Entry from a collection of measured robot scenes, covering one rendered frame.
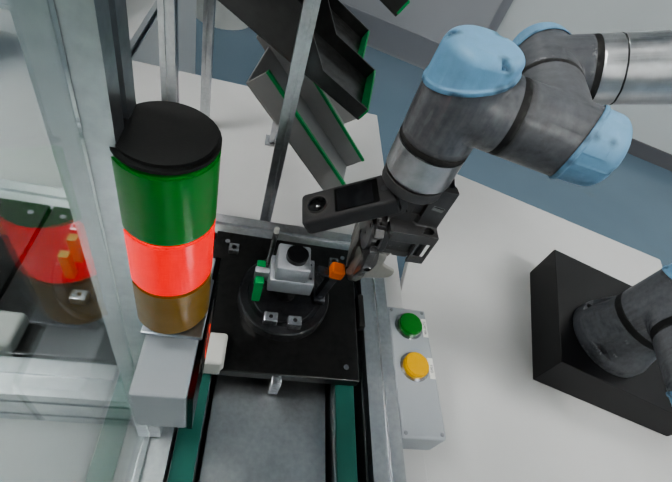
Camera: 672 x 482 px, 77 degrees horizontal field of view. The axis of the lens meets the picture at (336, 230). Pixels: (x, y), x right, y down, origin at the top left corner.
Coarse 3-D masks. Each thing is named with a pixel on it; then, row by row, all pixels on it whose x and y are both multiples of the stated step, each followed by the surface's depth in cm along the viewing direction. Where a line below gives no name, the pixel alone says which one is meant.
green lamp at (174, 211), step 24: (120, 168) 18; (216, 168) 20; (120, 192) 20; (144, 192) 19; (168, 192) 19; (192, 192) 20; (216, 192) 22; (144, 216) 20; (168, 216) 20; (192, 216) 21; (144, 240) 22; (168, 240) 22; (192, 240) 22
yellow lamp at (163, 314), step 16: (208, 288) 29; (144, 304) 27; (160, 304) 26; (176, 304) 26; (192, 304) 27; (208, 304) 31; (144, 320) 28; (160, 320) 28; (176, 320) 28; (192, 320) 29
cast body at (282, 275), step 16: (272, 256) 61; (288, 256) 57; (304, 256) 58; (256, 272) 60; (272, 272) 59; (288, 272) 57; (304, 272) 57; (272, 288) 60; (288, 288) 60; (304, 288) 60
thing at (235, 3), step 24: (240, 0) 55; (264, 0) 55; (288, 0) 54; (264, 24) 57; (288, 24) 56; (288, 48) 59; (312, 48) 58; (336, 48) 71; (312, 72) 61; (336, 72) 67; (360, 72) 73; (336, 96) 63; (360, 96) 69
